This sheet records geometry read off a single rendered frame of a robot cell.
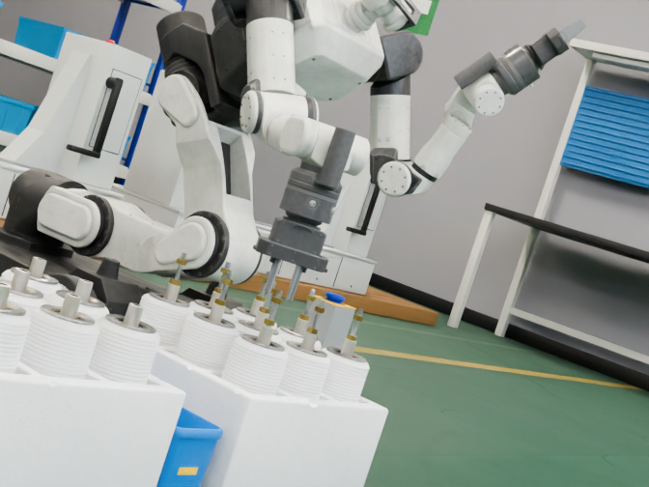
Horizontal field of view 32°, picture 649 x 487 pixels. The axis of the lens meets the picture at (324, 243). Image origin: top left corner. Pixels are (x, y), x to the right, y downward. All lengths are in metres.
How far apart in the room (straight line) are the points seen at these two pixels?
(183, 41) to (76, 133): 1.86
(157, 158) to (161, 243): 2.39
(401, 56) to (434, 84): 5.48
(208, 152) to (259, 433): 0.79
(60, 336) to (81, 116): 2.87
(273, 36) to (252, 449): 0.77
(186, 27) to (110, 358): 1.11
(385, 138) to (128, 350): 1.06
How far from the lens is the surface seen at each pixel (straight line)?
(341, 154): 1.77
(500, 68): 2.44
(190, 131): 2.43
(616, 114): 7.15
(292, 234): 1.81
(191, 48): 2.51
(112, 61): 4.32
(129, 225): 2.54
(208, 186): 2.40
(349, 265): 5.62
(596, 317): 7.11
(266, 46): 2.11
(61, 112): 4.34
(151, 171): 4.78
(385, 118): 2.48
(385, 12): 2.29
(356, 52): 2.33
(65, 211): 2.63
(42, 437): 1.51
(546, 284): 7.27
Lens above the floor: 0.52
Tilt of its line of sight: 2 degrees down
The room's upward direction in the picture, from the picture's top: 18 degrees clockwise
